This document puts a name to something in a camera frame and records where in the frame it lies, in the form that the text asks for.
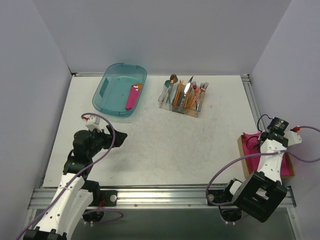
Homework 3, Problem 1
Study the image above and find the purple cable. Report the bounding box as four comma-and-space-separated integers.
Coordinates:
14, 112, 125, 240
205, 126, 320, 207

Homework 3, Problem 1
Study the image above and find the rolled pink napkin bundle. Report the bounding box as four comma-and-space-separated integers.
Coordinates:
125, 83, 142, 111

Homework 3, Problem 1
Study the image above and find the aluminium frame rail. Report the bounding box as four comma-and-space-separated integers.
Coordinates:
27, 184, 296, 210

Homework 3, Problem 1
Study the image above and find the silver knife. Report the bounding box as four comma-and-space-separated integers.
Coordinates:
182, 76, 193, 108

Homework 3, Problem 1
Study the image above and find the clear acrylic utensil organizer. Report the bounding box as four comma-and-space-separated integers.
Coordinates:
158, 82, 206, 118

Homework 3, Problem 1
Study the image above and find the purple fork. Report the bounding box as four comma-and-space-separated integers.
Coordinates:
192, 81, 198, 100

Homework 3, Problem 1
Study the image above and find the blue iridescent fork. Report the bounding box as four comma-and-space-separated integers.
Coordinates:
196, 87, 204, 112

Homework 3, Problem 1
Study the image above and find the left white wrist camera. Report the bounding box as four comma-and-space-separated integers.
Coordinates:
85, 116, 103, 132

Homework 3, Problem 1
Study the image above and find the orange chopstick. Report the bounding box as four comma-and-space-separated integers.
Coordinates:
175, 80, 184, 106
172, 80, 183, 106

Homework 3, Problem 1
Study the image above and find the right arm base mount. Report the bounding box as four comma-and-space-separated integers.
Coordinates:
205, 188, 237, 207

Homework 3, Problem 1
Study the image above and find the copper spoon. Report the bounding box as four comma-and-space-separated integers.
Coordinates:
162, 74, 178, 103

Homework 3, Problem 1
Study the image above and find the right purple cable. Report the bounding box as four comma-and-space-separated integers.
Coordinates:
205, 126, 320, 207

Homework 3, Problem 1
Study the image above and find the teal plastic bin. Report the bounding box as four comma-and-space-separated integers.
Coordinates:
92, 63, 147, 118

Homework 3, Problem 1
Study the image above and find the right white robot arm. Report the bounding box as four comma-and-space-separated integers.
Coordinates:
221, 117, 289, 223

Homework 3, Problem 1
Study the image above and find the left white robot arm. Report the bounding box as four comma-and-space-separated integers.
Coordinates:
20, 125, 128, 240

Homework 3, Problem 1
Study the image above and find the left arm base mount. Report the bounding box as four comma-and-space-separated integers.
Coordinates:
88, 189, 118, 208

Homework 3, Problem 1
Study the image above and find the brown napkin tray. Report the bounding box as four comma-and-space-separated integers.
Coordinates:
236, 134, 296, 179

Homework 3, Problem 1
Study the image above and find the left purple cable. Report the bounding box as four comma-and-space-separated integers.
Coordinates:
14, 112, 125, 240

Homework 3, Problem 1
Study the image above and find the teal spoon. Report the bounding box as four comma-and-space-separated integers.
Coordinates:
162, 79, 174, 102

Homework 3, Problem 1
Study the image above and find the pink napkin stack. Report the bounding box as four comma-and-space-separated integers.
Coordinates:
237, 133, 295, 179

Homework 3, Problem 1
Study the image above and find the orange fork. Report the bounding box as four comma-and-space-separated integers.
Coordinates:
188, 86, 200, 109

